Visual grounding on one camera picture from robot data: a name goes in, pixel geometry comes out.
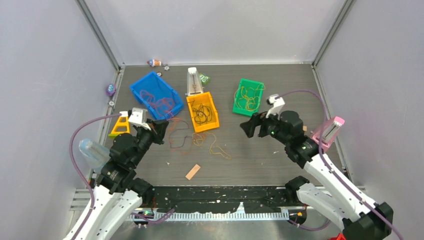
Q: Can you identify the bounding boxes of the yellow triangle block left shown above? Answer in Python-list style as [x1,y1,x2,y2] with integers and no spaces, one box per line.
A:
[108,113,131,139]

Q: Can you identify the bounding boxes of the orange purple cables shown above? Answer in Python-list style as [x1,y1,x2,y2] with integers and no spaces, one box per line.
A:
[167,117,233,161]

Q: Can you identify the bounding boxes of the blue plastic bin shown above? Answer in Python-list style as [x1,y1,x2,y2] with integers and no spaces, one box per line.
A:
[129,71,184,120]

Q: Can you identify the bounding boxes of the orange plastic bin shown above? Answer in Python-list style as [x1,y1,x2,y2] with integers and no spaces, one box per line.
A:
[186,92,220,133]

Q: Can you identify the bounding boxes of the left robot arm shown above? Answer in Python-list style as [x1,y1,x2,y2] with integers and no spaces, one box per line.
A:
[65,119,169,240]

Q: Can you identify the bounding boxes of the white metronome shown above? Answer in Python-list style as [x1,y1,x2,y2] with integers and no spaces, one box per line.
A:
[187,67,204,96]

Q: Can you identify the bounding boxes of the pink metronome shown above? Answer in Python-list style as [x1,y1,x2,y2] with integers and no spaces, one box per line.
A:
[311,116,345,153]

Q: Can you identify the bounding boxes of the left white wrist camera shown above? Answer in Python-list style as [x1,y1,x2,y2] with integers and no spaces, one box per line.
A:
[119,107,152,131]

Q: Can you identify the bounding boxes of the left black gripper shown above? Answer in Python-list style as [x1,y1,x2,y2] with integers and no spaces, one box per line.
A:
[130,117,169,166]

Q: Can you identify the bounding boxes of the green plastic bin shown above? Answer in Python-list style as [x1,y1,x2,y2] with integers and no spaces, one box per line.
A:
[232,78,266,117]

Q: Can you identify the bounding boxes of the clown figurine toy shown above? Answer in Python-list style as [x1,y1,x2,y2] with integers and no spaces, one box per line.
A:
[146,59,163,67]

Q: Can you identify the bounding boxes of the green owl toy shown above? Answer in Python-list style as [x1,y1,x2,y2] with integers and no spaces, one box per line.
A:
[199,73,211,86]

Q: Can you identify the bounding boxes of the clear blue plastic bag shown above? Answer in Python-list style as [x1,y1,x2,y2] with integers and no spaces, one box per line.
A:
[78,138,110,174]

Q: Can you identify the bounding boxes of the red object bottom edge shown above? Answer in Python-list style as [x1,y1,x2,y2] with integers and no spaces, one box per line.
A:
[328,233,346,240]

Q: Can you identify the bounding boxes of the yellow cable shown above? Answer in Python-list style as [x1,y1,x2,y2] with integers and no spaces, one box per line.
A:
[233,83,267,112]

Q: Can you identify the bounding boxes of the dark purple cable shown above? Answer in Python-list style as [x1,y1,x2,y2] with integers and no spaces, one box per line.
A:
[191,103,216,127]

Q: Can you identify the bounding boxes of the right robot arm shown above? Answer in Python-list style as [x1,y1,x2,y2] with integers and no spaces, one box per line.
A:
[240,110,394,240]

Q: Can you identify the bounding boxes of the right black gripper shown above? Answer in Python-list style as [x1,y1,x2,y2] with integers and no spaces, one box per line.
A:
[240,106,290,146]

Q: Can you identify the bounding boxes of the purple lotus toy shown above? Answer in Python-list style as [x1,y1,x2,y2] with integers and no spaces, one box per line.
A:
[106,83,117,97]

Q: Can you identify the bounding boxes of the red orange cable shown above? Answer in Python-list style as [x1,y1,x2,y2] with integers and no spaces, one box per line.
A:
[139,88,176,118]

